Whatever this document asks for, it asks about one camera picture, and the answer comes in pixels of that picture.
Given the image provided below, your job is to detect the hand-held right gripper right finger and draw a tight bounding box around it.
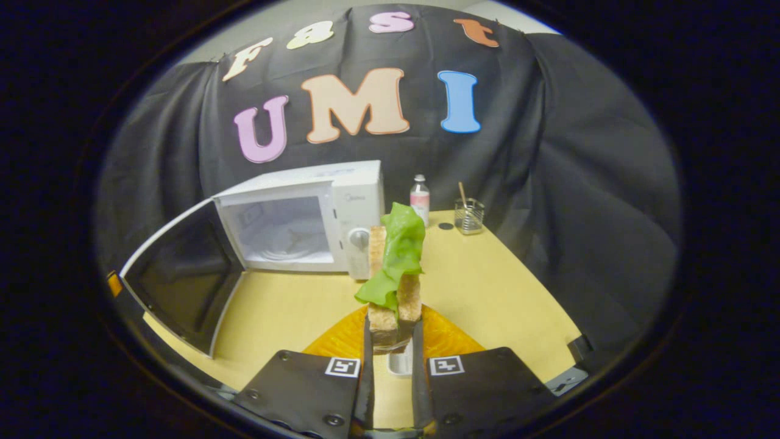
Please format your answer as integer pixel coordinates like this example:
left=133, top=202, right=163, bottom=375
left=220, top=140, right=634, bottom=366
left=411, top=305, right=558, bottom=437

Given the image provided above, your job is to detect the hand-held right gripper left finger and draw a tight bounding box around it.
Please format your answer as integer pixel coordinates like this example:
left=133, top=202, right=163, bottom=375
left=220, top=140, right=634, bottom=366
left=233, top=305, right=375, bottom=438

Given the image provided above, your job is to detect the toast sandwich with green lettuce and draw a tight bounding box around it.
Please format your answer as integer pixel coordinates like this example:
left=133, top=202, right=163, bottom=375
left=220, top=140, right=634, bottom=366
left=355, top=202, right=426, bottom=354

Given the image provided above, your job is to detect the white microwave oven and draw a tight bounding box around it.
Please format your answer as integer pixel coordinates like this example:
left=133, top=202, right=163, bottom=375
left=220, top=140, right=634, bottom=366
left=119, top=160, right=386, bottom=359

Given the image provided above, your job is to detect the white rectangular tray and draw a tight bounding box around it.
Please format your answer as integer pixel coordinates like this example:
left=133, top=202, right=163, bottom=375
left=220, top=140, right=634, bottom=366
left=388, top=338, right=415, bottom=376

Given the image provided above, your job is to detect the black table clamp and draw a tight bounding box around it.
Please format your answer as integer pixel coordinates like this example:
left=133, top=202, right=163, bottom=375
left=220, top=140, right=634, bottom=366
left=567, top=334, right=593, bottom=366

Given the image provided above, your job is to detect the clear glass cup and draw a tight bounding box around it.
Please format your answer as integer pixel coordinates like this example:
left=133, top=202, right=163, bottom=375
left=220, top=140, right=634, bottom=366
left=454, top=198, right=486, bottom=235

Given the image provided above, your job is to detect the small clear bottle pink label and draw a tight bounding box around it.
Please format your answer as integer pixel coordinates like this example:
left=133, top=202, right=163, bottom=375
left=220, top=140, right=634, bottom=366
left=409, top=174, right=431, bottom=227

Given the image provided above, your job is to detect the black backdrop cloth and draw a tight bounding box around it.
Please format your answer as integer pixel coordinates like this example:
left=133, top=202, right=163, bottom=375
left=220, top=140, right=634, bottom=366
left=97, top=3, right=680, bottom=354

